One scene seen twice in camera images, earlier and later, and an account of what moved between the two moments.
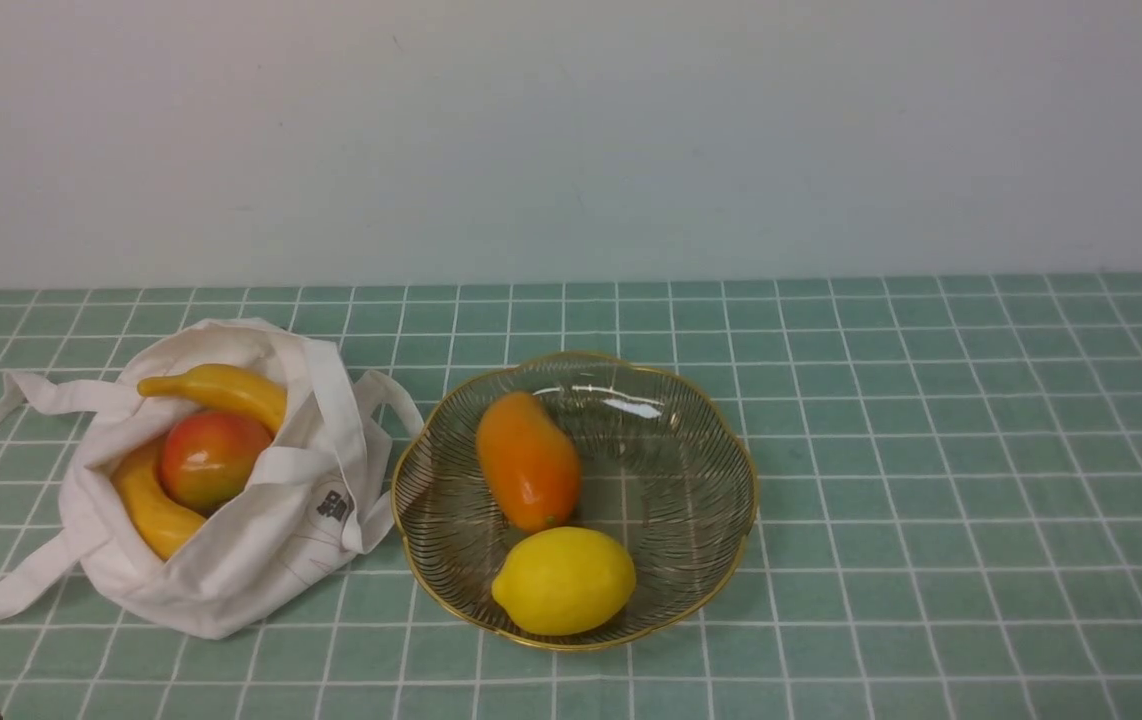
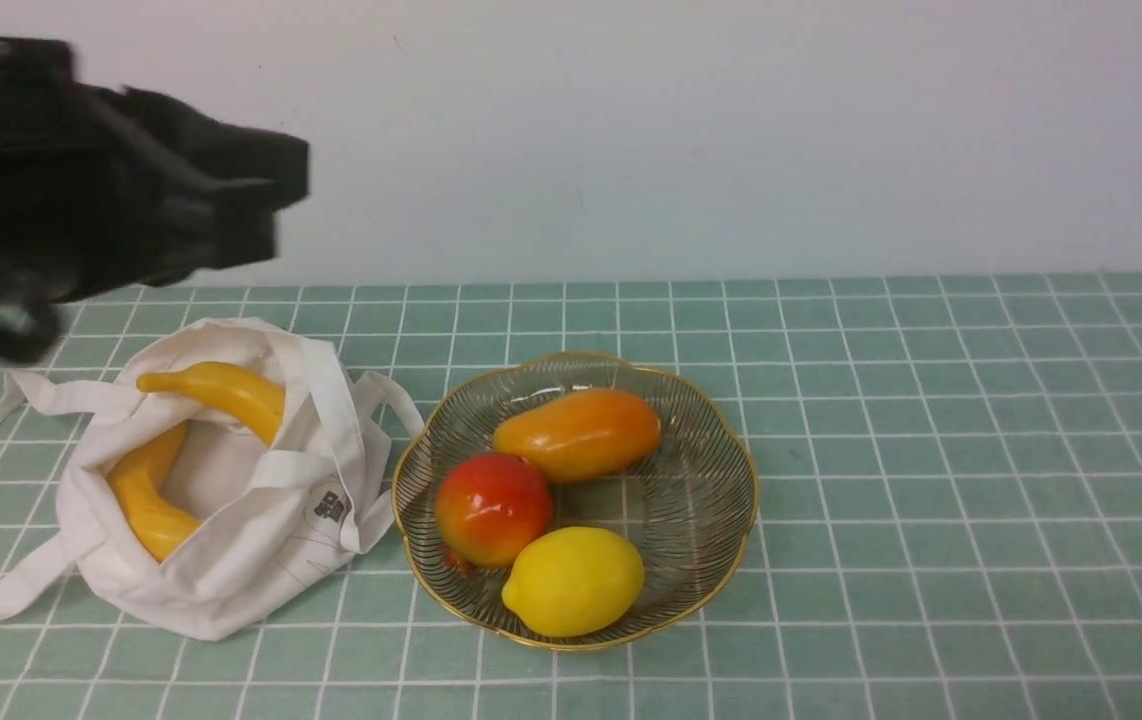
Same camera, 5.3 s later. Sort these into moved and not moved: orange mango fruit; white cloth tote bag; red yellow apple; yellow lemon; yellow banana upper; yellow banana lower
Moved: red yellow apple; orange mango fruit
Not moved: yellow banana upper; yellow lemon; white cloth tote bag; yellow banana lower
